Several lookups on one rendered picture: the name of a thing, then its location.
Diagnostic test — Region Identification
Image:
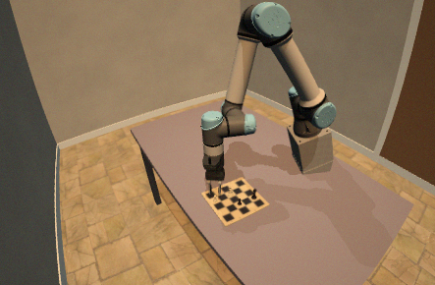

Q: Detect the tan and dark brown chessboard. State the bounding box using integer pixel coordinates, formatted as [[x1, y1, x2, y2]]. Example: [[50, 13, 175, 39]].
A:
[[201, 177, 270, 227]]

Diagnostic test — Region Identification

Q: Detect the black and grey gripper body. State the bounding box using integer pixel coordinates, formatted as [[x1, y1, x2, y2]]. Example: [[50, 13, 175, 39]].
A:
[[202, 142, 225, 181]]

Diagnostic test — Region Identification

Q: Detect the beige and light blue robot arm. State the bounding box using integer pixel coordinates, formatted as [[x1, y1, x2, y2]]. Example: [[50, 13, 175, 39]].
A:
[[201, 2, 337, 147]]

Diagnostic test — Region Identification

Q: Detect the black chess queen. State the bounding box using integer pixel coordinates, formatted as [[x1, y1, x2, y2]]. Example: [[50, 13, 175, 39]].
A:
[[251, 189, 257, 200]]

